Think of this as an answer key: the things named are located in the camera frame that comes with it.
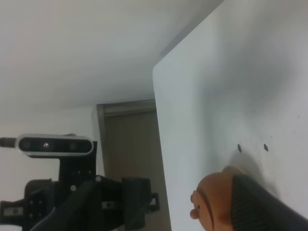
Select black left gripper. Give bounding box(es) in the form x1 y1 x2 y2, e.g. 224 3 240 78
0 177 159 230

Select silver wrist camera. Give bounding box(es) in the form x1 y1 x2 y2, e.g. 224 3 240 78
15 133 94 158

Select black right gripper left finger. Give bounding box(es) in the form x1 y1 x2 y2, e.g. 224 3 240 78
30 180 96 231

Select brown clay teapot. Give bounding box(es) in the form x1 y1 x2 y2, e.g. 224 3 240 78
190 166 245 231

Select brown wooden door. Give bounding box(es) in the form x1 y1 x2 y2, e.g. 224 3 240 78
96 101 171 231

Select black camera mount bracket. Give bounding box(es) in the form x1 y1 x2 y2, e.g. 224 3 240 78
59 141 97 186

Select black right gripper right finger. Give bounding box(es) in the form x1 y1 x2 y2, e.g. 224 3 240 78
231 175 308 231

